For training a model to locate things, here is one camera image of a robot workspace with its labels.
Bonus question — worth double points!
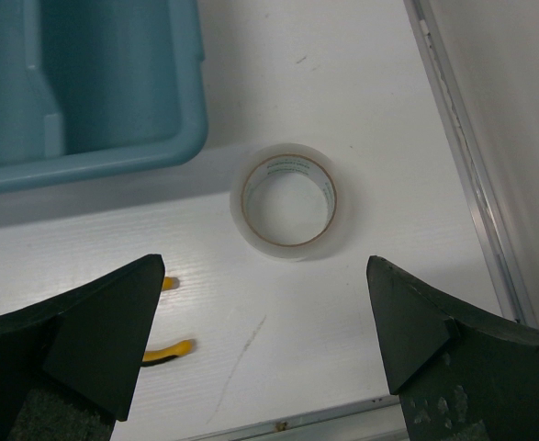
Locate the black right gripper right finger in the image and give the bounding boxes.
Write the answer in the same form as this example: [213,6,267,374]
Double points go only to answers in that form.
[366,255,539,440]

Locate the teal compartment tray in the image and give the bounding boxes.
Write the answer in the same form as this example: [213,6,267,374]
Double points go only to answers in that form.
[0,1,208,193]

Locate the clear tape roll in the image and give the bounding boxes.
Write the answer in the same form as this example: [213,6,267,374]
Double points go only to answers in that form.
[230,143,353,262]

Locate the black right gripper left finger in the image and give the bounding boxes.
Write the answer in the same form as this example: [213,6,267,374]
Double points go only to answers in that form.
[0,254,165,440]

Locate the yellow black pliers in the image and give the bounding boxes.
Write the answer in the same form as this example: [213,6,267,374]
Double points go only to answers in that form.
[140,277,196,368]

